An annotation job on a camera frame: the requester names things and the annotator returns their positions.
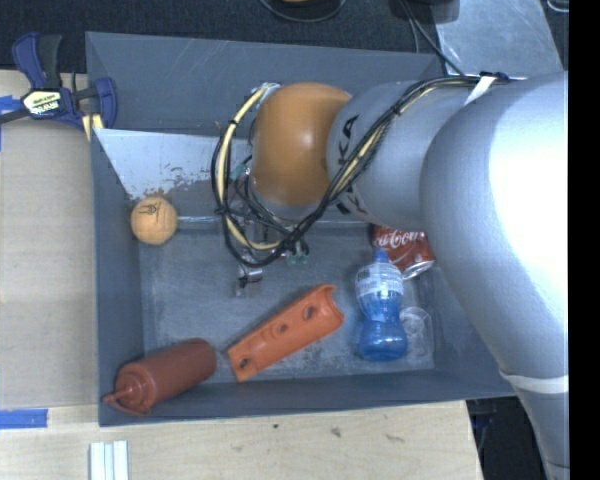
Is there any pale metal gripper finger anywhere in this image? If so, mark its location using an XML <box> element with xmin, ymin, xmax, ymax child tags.
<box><xmin>231</xmin><ymin>265</ymin><xmax>264</xmax><ymax>299</ymax></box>

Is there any grey metal bin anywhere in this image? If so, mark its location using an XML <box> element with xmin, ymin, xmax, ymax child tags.
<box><xmin>84</xmin><ymin>31</ymin><xmax>519</xmax><ymax>428</ymax></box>

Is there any orange curved plastic piece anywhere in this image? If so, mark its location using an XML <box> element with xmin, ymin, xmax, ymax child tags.
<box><xmin>226</xmin><ymin>283</ymin><xmax>345</xmax><ymax>383</ymax></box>

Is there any orange ball with black drawing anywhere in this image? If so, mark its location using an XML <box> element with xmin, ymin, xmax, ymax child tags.
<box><xmin>130</xmin><ymin>196</ymin><xmax>179</xmax><ymax>246</ymax></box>

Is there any red-brown squeeze bottle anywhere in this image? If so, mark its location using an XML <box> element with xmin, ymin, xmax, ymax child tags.
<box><xmin>102</xmin><ymin>338</ymin><xmax>218</xmax><ymax>418</ymax></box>

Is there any blue plastic bottle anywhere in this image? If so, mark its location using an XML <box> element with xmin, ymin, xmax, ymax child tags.
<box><xmin>354</xmin><ymin>248</ymin><xmax>409</xmax><ymax>362</ymax></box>

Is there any red soda can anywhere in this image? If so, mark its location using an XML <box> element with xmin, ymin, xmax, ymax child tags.
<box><xmin>371</xmin><ymin>224</ymin><xmax>436</xmax><ymax>281</ymax></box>

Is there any clear glass cup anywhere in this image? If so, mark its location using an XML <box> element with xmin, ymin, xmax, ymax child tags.
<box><xmin>399</xmin><ymin>306</ymin><xmax>435</xmax><ymax>359</ymax></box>

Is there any pale wood flat board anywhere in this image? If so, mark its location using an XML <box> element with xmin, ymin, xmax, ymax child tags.
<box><xmin>0</xmin><ymin>121</ymin><xmax>101</xmax><ymax>412</ymax></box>

